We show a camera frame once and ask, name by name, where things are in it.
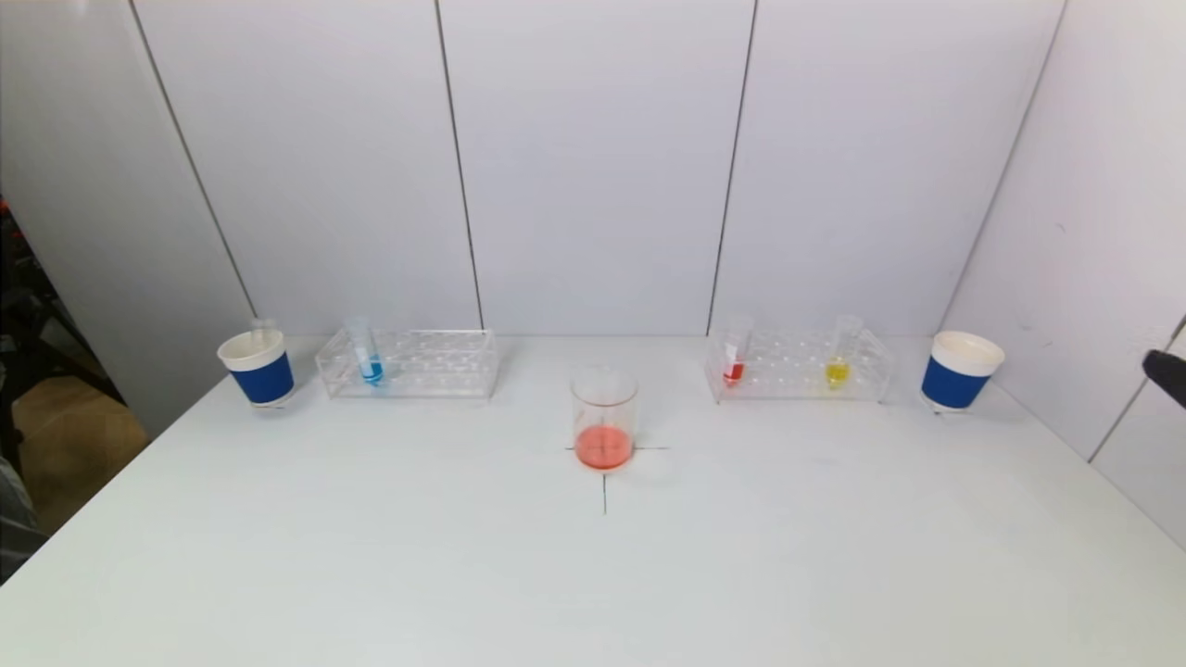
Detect test tube with yellow pigment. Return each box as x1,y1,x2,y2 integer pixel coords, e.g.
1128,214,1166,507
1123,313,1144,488
824,314,864,391

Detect clear glass beaker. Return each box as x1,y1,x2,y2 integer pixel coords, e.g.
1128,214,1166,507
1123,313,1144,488
570,364,639,472

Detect test tube with red pigment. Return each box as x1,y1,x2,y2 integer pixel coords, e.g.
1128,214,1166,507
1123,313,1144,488
723,315,754,388

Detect clear acrylic test tube rack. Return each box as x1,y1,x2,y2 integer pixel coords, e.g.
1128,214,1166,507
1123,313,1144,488
704,326,898,405
315,328,501,401

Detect test tube with blue pigment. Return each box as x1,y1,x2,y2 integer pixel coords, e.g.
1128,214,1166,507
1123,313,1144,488
348,316,385,388

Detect white paper cup blue sleeve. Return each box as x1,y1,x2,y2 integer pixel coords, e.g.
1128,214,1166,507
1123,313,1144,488
920,331,1006,413
218,329,297,409

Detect clear plastic wrap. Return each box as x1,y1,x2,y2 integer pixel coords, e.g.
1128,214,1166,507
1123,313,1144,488
0,445,47,583

